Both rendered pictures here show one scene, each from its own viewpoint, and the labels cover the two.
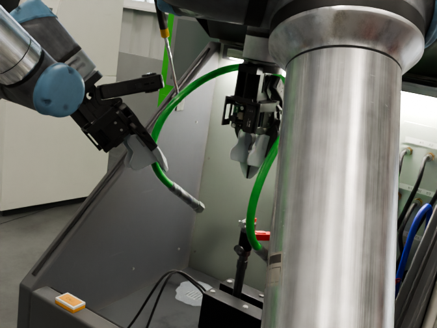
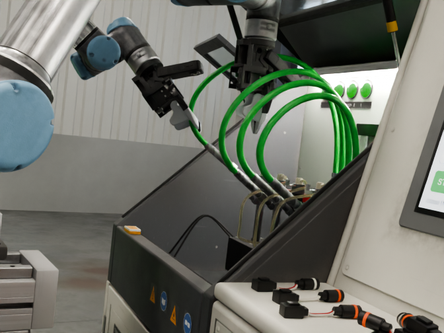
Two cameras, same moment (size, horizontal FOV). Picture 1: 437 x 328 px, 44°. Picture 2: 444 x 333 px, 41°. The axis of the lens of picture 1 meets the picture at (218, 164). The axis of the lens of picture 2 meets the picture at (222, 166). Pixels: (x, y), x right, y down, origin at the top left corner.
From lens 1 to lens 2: 86 cm
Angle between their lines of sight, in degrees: 36
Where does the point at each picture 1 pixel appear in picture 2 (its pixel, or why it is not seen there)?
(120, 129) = (164, 95)
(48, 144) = not seen: hidden behind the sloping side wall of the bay
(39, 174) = not seen: hidden behind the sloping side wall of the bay
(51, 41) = (127, 39)
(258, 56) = (248, 32)
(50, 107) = (93, 58)
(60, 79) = (100, 41)
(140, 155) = (177, 114)
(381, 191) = not seen: outside the picture
